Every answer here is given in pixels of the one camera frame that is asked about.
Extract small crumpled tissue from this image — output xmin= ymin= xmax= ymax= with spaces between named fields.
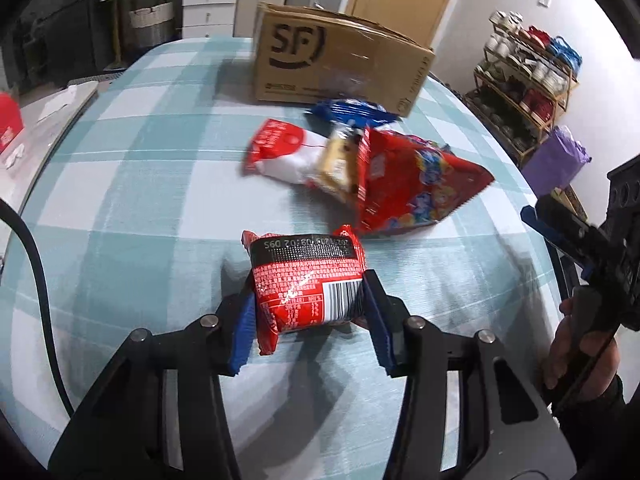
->
xmin=0 ymin=142 xmax=26 ymax=168

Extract wooden shoe rack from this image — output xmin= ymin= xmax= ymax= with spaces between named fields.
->
xmin=472 ymin=10 xmax=583 ymax=166

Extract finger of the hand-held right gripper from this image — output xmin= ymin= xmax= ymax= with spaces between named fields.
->
xmin=520 ymin=194 xmax=608 ymax=281

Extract red gift box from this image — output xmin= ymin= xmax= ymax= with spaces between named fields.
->
xmin=0 ymin=91 xmax=25 ymax=153

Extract red sneakers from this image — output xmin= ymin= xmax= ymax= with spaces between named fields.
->
xmin=520 ymin=25 xmax=551 ymax=48

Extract teal checked tablecloth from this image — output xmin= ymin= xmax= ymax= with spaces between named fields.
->
xmin=0 ymin=35 xmax=566 ymax=480

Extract blue snack packet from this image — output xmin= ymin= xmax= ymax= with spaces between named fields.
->
xmin=306 ymin=98 xmax=401 ymax=126

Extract white tissue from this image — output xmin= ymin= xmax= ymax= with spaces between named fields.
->
xmin=37 ymin=85 xmax=78 ymax=121

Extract brown cardboard box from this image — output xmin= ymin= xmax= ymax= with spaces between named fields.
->
xmin=252 ymin=2 xmax=436 ymax=117

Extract white side table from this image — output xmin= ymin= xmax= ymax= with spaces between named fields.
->
xmin=0 ymin=80 xmax=101 ymax=226

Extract person's right hand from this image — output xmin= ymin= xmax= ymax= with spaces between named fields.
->
xmin=542 ymin=296 xmax=621 ymax=401

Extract person's right forearm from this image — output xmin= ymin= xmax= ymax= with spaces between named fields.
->
xmin=555 ymin=375 xmax=631 ymax=480

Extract black cable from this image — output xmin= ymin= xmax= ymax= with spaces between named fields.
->
xmin=0 ymin=202 xmax=76 ymax=416

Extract large red snack packet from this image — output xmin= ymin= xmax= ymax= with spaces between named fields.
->
xmin=352 ymin=127 xmax=496 ymax=238

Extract white sneakers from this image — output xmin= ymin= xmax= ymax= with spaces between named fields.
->
xmin=489 ymin=10 xmax=523 ymax=33

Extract small red snack packet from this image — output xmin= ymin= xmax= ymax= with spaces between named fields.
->
xmin=241 ymin=225 xmax=368 ymax=356

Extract red and white snack packet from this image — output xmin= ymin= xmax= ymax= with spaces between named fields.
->
xmin=242 ymin=119 xmax=331 ymax=186

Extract woven laundry basket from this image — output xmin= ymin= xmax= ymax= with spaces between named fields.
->
xmin=129 ymin=1 xmax=176 ymax=46

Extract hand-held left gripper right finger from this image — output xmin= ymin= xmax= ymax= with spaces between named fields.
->
xmin=362 ymin=269 xmax=576 ymax=480

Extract clear yellow cake packet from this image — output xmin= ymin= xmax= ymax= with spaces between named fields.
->
xmin=312 ymin=127 xmax=363 ymax=196

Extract white drawer desk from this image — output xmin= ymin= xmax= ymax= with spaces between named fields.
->
xmin=100 ymin=0 xmax=241 ymax=41

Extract purple bag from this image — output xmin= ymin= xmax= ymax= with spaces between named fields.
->
xmin=520 ymin=125 xmax=593 ymax=198

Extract blue sneakers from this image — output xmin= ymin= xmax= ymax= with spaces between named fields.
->
xmin=545 ymin=36 xmax=583 ymax=73

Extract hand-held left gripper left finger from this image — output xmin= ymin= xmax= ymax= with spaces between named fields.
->
xmin=47 ymin=285 xmax=258 ymax=480

